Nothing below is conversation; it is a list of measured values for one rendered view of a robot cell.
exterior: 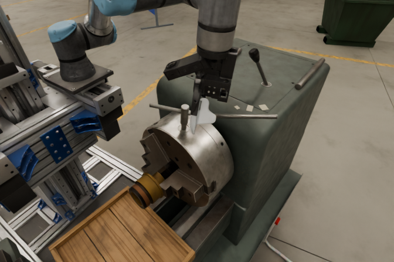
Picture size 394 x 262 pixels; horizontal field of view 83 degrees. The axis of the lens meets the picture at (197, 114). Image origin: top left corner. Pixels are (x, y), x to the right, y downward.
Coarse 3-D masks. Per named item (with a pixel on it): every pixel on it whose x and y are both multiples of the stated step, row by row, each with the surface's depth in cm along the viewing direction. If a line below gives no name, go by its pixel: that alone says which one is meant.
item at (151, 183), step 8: (144, 176) 66; (152, 176) 66; (160, 176) 67; (136, 184) 65; (144, 184) 63; (152, 184) 64; (136, 192) 62; (144, 192) 62; (152, 192) 63; (160, 192) 65; (136, 200) 66; (144, 200) 62; (152, 200) 64; (144, 208) 63
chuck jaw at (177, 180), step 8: (176, 176) 67; (184, 176) 66; (160, 184) 65; (168, 184) 65; (176, 184) 64; (184, 184) 64; (192, 184) 64; (200, 184) 63; (168, 192) 65; (176, 192) 63; (184, 192) 65; (192, 192) 61; (200, 192) 63; (208, 192) 64
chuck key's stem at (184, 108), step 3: (183, 105) 59; (186, 105) 59; (183, 108) 58; (186, 108) 58; (183, 111) 59; (186, 111) 59; (183, 114) 59; (186, 114) 60; (183, 117) 60; (186, 117) 60; (183, 120) 61; (186, 120) 61; (183, 123) 62; (186, 123) 62; (183, 126) 63; (183, 129) 64
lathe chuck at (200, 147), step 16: (160, 128) 65; (176, 128) 64; (176, 144) 62; (192, 144) 62; (208, 144) 64; (176, 160) 68; (192, 160) 61; (208, 160) 62; (224, 160) 66; (192, 176) 65; (208, 176) 61; (224, 176) 67
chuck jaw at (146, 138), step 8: (152, 136) 68; (144, 144) 69; (152, 144) 68; (160, 144) 69; (152, 152) 68; (160, 152) 69; (144, 160) 69; (152, 160) 67; (160, 160) 69; (168, 160) 70; (144, 168) 66; (152, 168) 67; (160, 168) 68
